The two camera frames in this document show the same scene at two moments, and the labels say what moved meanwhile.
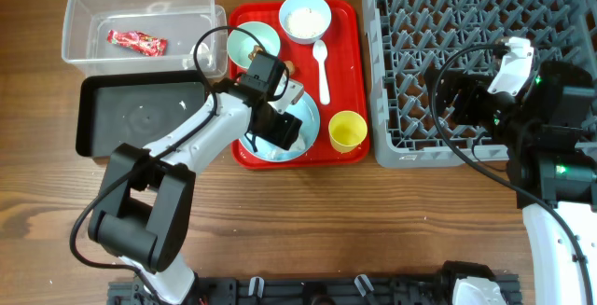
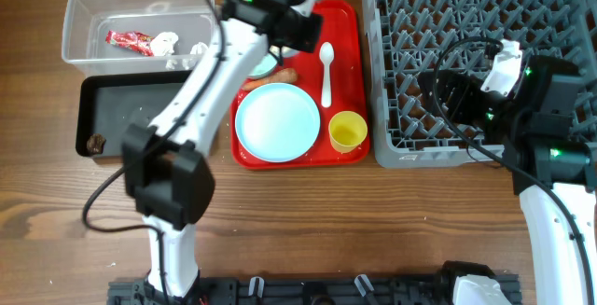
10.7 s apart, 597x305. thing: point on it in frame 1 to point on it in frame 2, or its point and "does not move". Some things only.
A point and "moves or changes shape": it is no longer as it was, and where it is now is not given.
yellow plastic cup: x=347 y=130 does not move
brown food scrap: x=256 y=50 moves or changes shape
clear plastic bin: x=145 y=26 does not move
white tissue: x=203 y=56 does not move
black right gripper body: x=477 y=107 does not move
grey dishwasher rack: x=418 y=20 does not move
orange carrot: x=290 y=67 to x=281 y=76
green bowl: x=240 y=46 moves or changes shape
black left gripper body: x=277 y=128 to x=304 y=32
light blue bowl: x=305 y=17 moves or changes shape
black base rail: x=315 y=290 does not move
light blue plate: x=307 y=113 does not move
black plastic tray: x=116 y=107 does not move
